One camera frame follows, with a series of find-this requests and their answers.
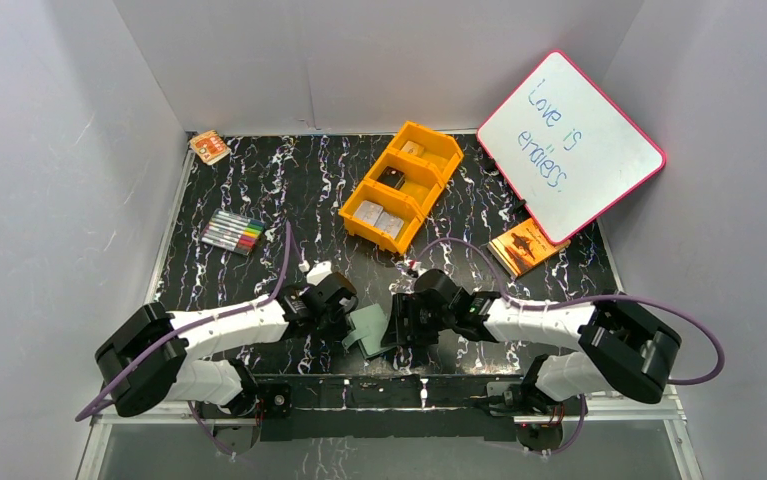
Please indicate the pink-framed whiteboard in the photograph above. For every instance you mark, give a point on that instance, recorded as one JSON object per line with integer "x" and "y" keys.
{"x": 566, "y": 149}

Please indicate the pack of coloured markers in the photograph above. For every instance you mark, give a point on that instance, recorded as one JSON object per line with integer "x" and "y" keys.
{"x": 232, "y": 232}

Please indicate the black card stack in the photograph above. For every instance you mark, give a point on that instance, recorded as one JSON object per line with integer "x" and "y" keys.
{"x": 392, "y": 178}

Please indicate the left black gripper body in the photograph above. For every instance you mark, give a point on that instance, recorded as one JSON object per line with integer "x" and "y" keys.
{"x": 345, "y": 316}

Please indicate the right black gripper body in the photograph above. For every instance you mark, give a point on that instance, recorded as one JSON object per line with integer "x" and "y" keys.
{"x": 424, "y": 323}

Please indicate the small orange card box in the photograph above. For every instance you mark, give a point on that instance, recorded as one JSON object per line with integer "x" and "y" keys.
{"x": 209, "y": 147}

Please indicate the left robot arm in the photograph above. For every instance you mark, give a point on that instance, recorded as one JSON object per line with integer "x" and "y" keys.
{"x": 160, "y": 356}

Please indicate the yellow three-compartment bin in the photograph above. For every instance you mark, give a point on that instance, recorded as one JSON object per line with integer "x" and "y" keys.
{"x": 397, "y": 194}

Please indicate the green card holder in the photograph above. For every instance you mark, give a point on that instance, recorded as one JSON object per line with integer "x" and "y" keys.
{"x": 366, "y": 328}

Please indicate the silver card stack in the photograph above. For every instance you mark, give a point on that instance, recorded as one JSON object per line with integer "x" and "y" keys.
{"x": 368, "y": 212}

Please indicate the gold card stack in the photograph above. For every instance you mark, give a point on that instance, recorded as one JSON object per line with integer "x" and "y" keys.
{"x": 413, "y": 148}

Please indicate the black mounting plate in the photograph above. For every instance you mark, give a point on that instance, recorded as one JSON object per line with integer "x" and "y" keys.
{"x": 450, "y": 424}

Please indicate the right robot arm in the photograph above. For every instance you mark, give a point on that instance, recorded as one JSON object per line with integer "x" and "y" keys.
{"x": 613, "y": 344}

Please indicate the orange book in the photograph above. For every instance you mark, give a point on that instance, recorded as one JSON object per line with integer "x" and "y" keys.
{"x": 523, "y": 248}

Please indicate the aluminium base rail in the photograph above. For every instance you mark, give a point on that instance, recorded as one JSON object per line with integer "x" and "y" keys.
{"x": 286, "y": 396}

